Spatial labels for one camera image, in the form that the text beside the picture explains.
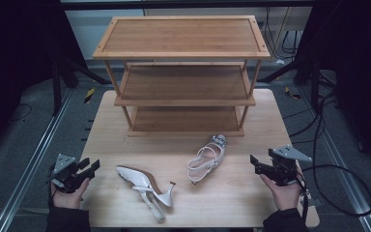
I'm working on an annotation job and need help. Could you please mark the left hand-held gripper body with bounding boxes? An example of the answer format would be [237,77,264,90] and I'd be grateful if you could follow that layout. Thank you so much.
[49,154,90,194]

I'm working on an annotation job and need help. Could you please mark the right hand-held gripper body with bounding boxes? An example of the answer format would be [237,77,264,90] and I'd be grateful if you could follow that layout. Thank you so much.
[263,144,313,188]

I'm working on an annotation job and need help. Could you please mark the white high-heel shoe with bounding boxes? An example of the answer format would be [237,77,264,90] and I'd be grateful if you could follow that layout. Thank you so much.
[115,164,177,223]
[186,133,228,186]

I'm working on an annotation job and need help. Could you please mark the wooden three-tier shoe rack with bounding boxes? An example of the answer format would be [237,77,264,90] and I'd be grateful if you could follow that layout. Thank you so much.
[92,14,271,138]

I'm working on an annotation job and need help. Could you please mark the person's left hand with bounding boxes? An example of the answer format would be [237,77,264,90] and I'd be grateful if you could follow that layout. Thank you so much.
[50,178,91,210]

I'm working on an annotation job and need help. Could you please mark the person's right hand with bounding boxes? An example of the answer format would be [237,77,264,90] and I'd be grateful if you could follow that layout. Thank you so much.
[259,173,304,212]

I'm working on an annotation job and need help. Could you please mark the yellow and black tape piece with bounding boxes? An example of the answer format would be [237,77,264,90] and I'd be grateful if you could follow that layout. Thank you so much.
[83,87,96,104]
[284,86,302,101]

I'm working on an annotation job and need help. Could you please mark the black metal stand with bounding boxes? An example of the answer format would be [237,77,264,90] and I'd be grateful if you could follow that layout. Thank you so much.
[51,57,110,117]
[257,57,324,114]

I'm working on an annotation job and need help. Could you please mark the left hand-held gripper cable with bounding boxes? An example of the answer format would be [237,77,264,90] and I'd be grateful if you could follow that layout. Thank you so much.
[46,165,58,208]

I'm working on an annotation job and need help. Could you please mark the hand-held gripper cable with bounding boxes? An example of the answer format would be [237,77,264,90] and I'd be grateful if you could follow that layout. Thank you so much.
[46,165,58,208]
[298,173,311,223]

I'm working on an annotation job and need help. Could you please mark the aluminium floor rail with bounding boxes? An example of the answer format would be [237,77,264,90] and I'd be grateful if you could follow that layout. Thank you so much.
[298,86,371,232]
[0,88,75,232]

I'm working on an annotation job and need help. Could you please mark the right hand-held gripper cable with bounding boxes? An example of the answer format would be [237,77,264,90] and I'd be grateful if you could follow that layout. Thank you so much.
[298,173,311,223]

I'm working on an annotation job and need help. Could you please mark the thin black floor cable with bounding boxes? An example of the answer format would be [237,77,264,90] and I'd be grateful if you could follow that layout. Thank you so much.
[9,102,33,124]

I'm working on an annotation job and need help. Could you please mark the thick black looped cable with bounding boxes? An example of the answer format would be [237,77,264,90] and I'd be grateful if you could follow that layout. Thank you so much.
[302,93,371,218]

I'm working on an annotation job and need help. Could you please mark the hanging black wall cables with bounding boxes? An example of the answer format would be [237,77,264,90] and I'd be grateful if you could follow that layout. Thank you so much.
[263,6,301,62]

